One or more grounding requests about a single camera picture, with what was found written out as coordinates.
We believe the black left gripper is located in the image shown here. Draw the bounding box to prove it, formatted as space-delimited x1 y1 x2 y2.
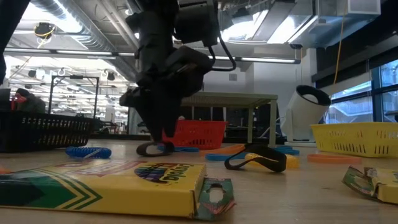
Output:
119 46 215 144

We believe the Crayola crayon box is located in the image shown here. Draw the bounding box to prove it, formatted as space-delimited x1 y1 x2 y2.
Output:
341 166 398 205
0 160 236 222

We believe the red plastic basket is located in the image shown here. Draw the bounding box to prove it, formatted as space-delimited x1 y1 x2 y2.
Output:
162 119 228 151

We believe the green perforated metal shelf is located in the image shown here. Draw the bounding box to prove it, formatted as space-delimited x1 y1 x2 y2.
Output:
180 91 279 147

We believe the long ceiling light bar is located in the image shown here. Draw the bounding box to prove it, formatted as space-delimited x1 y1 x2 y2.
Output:
4 48 302 65

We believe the small black block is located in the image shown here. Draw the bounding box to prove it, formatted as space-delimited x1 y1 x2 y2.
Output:
223 142 287 174

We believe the black plastic basket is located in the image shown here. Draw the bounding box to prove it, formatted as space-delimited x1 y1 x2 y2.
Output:
0 111 96 153

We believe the person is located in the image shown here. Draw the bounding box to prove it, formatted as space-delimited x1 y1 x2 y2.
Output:
11 88 47 113

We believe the yellow silicone wristband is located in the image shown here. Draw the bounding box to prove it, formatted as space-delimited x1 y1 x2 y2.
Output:
244 152 300 170

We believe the yellow plastic basket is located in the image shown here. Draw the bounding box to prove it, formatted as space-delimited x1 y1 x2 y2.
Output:
310 121 398 159

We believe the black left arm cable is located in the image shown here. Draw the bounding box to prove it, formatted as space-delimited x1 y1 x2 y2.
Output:
207 29 237 73

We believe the blue spiral wrist keychain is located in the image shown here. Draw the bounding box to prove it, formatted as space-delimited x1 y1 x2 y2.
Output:
64 146 113 160

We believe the black metal stand frame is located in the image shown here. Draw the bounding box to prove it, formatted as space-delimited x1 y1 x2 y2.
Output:
48 75 100 119

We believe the black ceiling cable reel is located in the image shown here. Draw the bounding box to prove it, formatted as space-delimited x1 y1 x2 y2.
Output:
33 21 57 40

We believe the yellow hanging cable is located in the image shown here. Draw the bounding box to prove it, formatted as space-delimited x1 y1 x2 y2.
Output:
333 0 346 85

